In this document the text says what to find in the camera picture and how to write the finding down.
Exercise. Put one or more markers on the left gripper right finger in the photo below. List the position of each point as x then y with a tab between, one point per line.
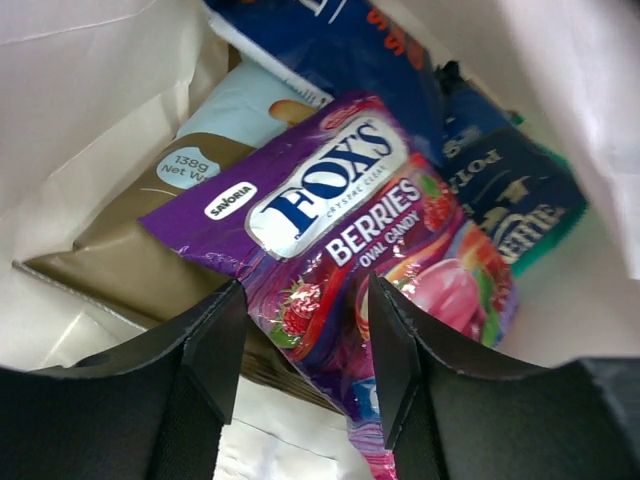
452	408

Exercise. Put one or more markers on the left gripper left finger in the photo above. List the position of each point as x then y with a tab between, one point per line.
152	407

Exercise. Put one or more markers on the navy kettle chips bag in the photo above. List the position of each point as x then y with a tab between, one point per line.
522	195

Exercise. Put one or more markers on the purple berry candy bag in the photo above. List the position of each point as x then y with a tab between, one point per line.
305	220

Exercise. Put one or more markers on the gold blue crisps bag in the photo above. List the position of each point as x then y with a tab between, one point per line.
119	258

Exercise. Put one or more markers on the blue snack box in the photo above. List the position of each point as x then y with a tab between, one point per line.
323	49

